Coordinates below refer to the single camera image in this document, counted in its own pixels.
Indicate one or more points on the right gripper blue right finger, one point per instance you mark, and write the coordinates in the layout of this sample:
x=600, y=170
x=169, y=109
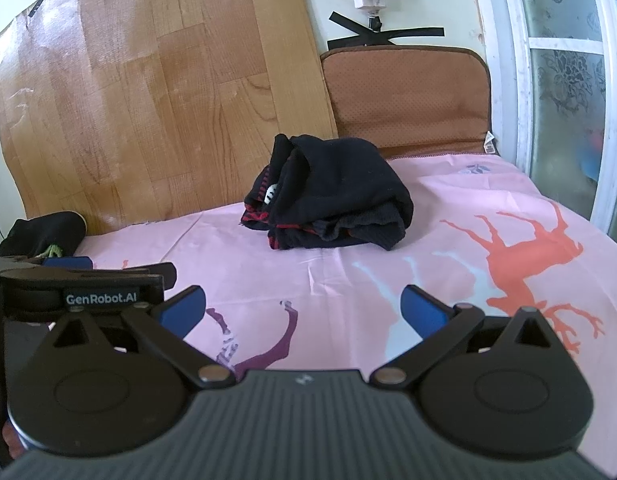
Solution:
x=423, y=312

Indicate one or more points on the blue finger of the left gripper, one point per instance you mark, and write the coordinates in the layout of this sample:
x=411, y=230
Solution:
x=68, y=262

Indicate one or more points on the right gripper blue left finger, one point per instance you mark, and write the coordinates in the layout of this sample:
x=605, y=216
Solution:
x=182, y=312

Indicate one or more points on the black red white patterned garment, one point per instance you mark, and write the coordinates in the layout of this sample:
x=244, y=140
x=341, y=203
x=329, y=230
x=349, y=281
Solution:
x=316, y=193

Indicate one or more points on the black and green folded garment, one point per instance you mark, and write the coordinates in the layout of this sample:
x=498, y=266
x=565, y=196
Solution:
x=49, y=236

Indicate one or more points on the pink deer print bedsheet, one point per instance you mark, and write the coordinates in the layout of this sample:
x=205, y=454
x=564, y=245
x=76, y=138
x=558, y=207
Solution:
x=482, y=233

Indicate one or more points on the wood grain headboard panel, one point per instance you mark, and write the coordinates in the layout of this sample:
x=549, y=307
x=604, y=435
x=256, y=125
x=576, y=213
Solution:
x=130, y=111

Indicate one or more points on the brown padded cushion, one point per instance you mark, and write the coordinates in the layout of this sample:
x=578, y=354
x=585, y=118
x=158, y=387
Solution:
x=410, y=100

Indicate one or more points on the white framed frosted glass door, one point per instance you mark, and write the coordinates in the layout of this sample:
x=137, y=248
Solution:
x=554, y=69

